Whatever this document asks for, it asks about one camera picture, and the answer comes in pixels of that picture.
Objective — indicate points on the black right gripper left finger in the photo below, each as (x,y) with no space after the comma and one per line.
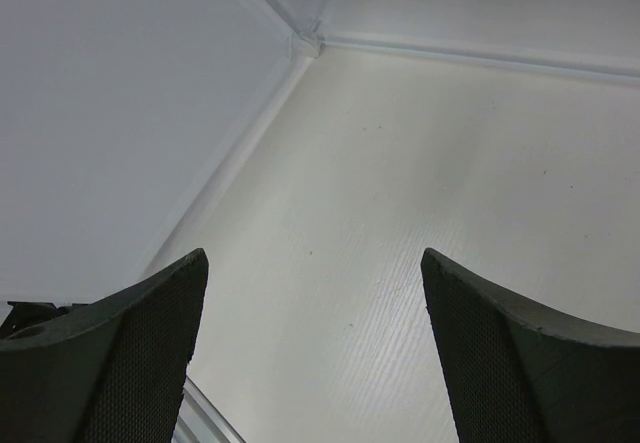
(109,371)

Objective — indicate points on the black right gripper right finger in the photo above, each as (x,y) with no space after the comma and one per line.
(519,371)

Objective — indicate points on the white plastic shoe cabinet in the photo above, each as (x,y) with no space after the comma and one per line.
(116,113)

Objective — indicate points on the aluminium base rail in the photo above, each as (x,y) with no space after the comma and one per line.
(200,421)

